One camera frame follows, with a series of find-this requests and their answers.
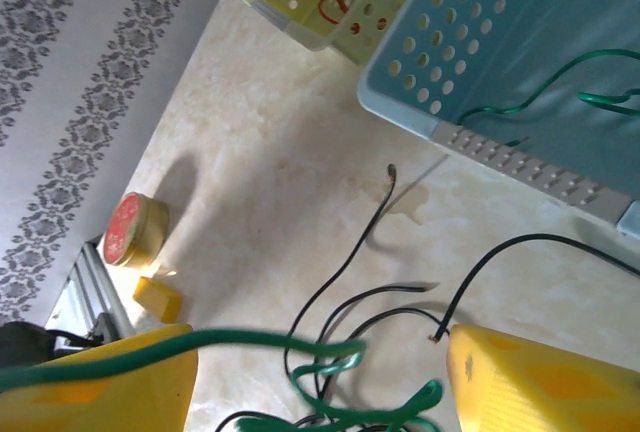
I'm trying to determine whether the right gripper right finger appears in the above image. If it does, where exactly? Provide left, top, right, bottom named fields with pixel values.
left=444, top=324, right=640, bottom=432

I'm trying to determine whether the yellow block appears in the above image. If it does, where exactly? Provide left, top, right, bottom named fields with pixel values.
left=132, top=275, right=184, bottom=324

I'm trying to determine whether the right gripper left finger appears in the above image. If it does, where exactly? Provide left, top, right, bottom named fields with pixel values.
left=0, top=324, right=199, bottom=432

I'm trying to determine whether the blue perforated plastic basket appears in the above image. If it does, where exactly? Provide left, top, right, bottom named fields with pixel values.
left=357, top=0, right=640, bottom=241

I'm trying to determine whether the wide aluminium extrusion rail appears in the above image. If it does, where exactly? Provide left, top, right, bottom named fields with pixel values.
left=43, top=239, right=135, bottom=358

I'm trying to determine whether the yellow-green perforated plastic basket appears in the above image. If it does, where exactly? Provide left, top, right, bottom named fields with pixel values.
left=237, top=0, right=431, bottom=67

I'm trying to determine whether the thin green cable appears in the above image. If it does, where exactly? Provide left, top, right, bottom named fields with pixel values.
left=0, top=329, right=446, bottom=432
left=457, top=48, right=640, bottom=148

